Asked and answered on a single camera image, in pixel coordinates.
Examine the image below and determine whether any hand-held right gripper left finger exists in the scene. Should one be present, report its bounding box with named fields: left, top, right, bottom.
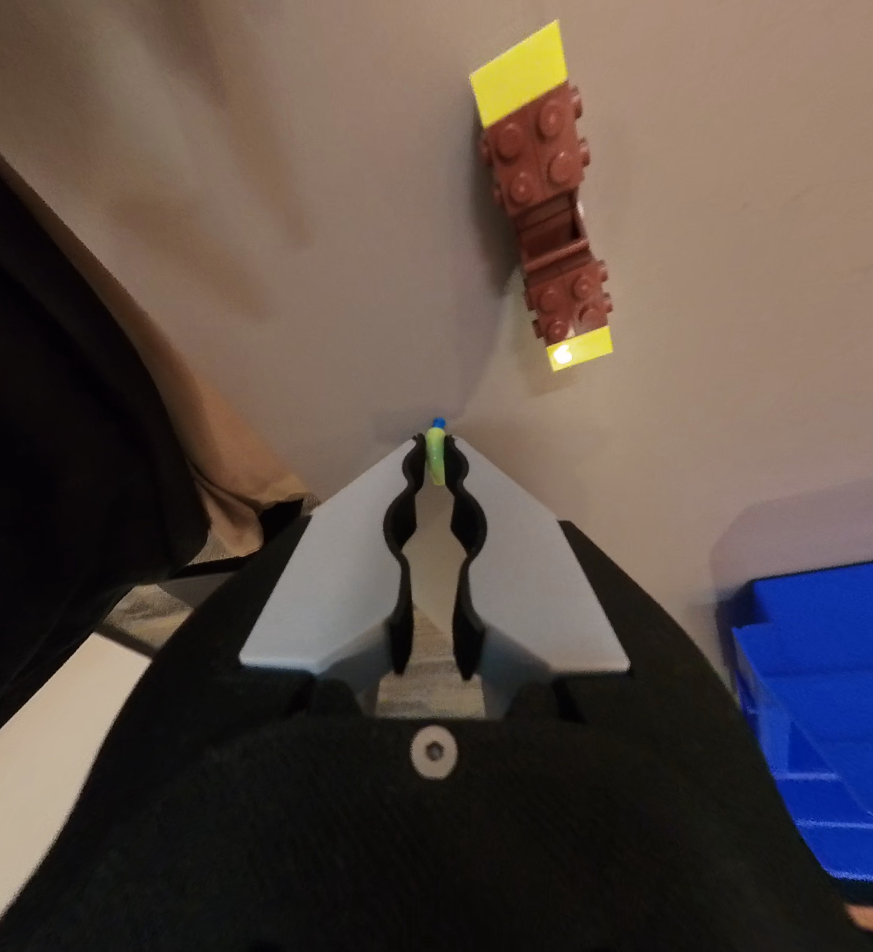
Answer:
left=238, top=439, right=420, bottom=675

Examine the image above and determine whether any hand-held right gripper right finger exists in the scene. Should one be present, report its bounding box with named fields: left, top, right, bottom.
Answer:
left=446, top=436, right=631, bottom=681

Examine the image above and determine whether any small lime green brick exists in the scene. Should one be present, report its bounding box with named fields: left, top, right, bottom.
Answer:
left=547, top=327, right=615, bottom=373
left=470, top=21, right=570, bottom=127

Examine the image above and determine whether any brown brick assembly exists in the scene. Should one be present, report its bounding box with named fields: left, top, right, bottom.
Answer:
left=470, top=21, right=615, bottom=373

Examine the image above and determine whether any blue plastic bin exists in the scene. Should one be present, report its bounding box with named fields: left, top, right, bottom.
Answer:
left=719, top=554, right=873, bottom=890

